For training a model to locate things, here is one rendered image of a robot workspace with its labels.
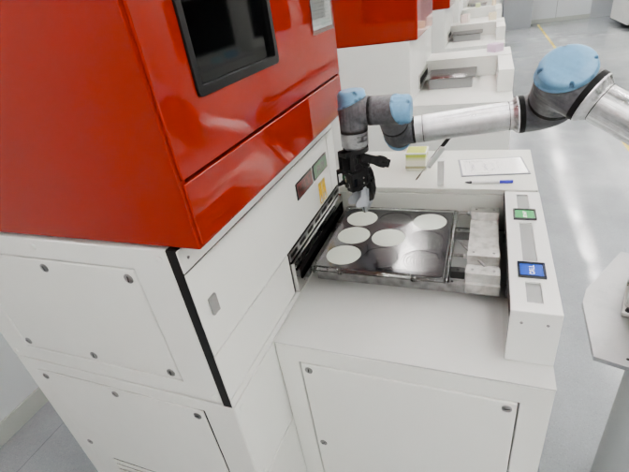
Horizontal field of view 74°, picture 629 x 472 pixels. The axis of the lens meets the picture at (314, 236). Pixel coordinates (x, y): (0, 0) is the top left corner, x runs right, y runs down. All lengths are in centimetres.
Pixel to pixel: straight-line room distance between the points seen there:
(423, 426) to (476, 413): 15
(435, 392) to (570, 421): 105
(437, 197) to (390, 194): 15
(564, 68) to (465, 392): 73
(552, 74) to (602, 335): 58
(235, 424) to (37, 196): 61
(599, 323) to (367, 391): 56
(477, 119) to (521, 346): 58
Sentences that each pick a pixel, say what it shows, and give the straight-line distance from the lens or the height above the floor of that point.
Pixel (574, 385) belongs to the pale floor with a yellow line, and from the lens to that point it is 214.
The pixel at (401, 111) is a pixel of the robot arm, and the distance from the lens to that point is 110.
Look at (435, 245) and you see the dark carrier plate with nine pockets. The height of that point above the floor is 90.
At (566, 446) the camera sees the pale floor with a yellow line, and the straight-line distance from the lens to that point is 195.
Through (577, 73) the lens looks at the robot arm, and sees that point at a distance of 109.
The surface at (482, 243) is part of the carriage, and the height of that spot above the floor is 88.
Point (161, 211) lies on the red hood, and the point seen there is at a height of 129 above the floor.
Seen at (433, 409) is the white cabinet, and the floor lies 68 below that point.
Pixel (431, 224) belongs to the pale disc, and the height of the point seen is 90.
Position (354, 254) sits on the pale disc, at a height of 90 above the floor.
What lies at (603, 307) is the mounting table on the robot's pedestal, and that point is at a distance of 121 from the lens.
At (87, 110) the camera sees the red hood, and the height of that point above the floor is 146.
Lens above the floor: 155
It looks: 30 degrees down
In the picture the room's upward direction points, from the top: 9 degrees counter-clockwise
